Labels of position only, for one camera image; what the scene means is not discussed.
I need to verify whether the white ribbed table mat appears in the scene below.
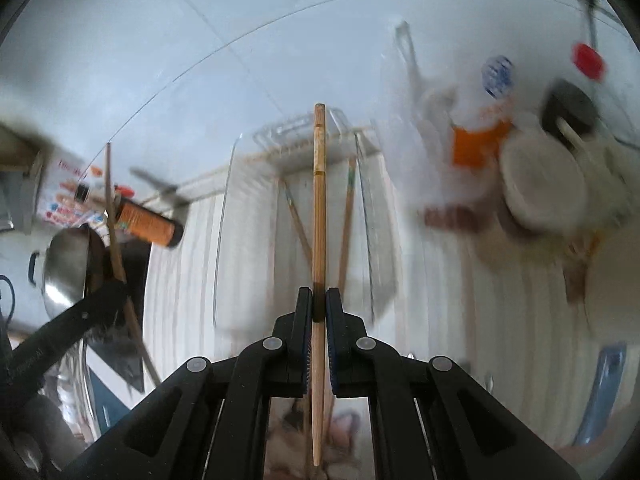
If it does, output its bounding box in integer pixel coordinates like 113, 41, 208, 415
142, 157, 608, 453

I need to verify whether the black kitchen utensil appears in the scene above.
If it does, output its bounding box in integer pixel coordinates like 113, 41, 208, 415
130, 167, 192, 209

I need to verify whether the clear bottle with orange label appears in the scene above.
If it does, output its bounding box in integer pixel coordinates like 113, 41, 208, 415
447, 54, 517, 201

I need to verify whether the light bamboo chopstick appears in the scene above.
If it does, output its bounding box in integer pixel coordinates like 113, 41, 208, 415
311, 103, 327, 467

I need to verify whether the stainless steel wok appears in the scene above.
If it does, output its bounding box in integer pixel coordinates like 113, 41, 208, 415
28, 224, 108, 319

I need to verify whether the clear plastic utensil tray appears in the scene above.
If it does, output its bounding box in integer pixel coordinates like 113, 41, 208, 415
213, 108, 402, 333

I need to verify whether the dark wooden chopstick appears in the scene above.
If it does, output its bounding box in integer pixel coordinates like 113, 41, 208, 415
104, 143, 163, 387

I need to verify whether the black pot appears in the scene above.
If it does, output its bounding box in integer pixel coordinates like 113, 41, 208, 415
540, 79, 601, 143

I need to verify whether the blue plastic item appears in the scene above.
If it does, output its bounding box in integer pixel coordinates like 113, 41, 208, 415
572, 342, 628, 448

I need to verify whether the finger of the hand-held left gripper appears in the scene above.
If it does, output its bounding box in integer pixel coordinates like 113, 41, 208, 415
0, 278, 129, 403

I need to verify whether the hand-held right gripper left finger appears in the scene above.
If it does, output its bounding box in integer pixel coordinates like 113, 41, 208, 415
65, 286, 314, 480

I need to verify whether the white printed carton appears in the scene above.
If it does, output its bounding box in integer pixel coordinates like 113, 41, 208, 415
31, 149, 108, 233

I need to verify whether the orange label sauce bottle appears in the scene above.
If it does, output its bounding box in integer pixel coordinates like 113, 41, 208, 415
113, 197, 185, 249

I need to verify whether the metal ladle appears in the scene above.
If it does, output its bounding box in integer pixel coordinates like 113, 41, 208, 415
393, 20, 453, 126

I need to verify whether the red round utensil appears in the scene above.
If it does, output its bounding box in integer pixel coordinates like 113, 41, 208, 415
572, 42, 607, 81

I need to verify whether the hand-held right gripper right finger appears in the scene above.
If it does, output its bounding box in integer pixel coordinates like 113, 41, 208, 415
325, 287, 584, 480

